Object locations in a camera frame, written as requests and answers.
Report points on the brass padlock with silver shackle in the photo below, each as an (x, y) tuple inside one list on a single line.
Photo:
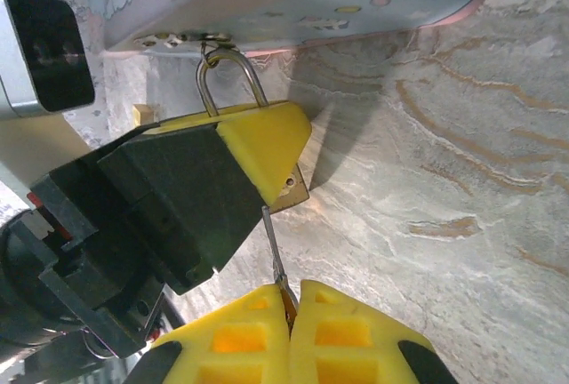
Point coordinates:
[(291, 190)]

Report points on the silver key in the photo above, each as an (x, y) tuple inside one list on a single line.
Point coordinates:
[(276, 259)]

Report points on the small wooden block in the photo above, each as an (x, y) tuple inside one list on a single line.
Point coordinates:
[(144, 115)]

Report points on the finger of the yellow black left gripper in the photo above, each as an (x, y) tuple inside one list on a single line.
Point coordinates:
[(186, 118), (186, 197)]

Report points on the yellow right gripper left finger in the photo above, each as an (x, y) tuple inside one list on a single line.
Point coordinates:
[(231, 339)]

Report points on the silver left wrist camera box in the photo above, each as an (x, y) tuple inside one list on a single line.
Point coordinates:
[(44, 50)]

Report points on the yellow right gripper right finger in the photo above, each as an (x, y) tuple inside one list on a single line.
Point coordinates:
[(355, 339)]

